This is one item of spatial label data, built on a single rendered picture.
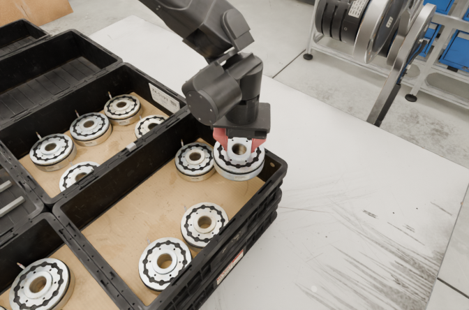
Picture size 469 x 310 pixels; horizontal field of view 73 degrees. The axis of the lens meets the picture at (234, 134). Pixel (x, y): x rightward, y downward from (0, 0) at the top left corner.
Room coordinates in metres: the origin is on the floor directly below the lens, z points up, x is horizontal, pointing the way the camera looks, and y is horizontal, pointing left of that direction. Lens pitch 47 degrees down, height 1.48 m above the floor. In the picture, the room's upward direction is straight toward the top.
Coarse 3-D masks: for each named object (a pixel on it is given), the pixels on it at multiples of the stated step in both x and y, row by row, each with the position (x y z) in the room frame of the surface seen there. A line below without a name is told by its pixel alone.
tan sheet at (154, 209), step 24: (168, 168) 0.48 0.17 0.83; (144, 192) 0.41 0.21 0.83; (168, 192) 0.41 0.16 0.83; (192, 192) 0.41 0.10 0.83; (216, 192) 0.41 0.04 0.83; (240, 192) 0.41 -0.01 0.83; (120, 216) 0.35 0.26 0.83; (144, 216) 0.35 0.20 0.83; (168, 216) 0.35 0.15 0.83; (96, 240) 0.29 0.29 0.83; (120, 240) 0.29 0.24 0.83; (144, 240) 0.29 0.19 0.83; (120, 264) 0.24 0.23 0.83; (168, 264) 0.24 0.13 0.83; (144, 288) 0.19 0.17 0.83
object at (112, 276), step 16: (144, 144) 0.48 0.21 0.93; (272, 160) 0.43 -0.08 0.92; (96, 176) 0.39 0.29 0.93; (272, 176) 0.39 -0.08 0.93; (80, 192) 0.35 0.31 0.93; (256, 192) 0.35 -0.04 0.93; (64, 224) 0.28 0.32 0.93; (240, 224) 0.29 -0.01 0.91; (80, 240) 0.25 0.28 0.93; (224, 240) 0.25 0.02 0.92; (96, 256) 0.22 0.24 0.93; (208, 256) 0.22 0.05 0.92; (112, 272) 0.20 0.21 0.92; (192, 272) 0.19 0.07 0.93; (128, 288) 0.16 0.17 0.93; (176, 288) 0.17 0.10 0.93; (160, 304) 0.14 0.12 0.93
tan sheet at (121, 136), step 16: (144, 112) 0.69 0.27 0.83; (160, 112) 0.69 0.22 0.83; (112, 128) 0.62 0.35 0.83; (128, 128) 0.62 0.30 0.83; (112, 144) 0.56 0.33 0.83; (128, 144) 0.56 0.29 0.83; (80, 160) 0.51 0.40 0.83; (96, 160) 0.51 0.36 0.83; (32, 176) 0.46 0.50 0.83; (48, 176) 0.46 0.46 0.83; (48, 192) 0.41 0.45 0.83
